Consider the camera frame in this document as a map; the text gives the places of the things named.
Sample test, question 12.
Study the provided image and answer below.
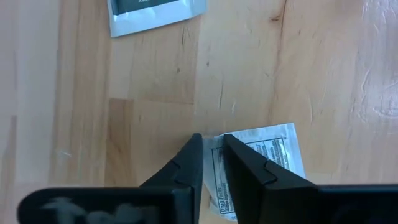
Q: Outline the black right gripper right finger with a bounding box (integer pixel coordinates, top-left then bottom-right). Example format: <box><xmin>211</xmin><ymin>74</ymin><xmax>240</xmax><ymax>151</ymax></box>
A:
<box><xmin>223</xmin><ymin>133</ymin><xmax>318</xmax><ymax>224</ymax></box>

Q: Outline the white antiseptic towelette packet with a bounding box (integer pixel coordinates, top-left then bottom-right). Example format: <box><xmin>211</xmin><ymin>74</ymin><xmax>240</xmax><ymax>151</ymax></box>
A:
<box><xmin>107</xmin><ymin>0</ymin><xmax>208</xmax><ymax>38</ymax></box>
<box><xmin>202</xmin><ymin>123</ymin><xmax>306</xmax><ymax>222</ymax></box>

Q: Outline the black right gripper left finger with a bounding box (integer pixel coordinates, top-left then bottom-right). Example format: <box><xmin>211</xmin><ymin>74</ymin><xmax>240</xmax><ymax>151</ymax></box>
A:
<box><xmin>139</xmin><ymin>133</ymin><xmax>205</xmax><ymax>224</ymax></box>

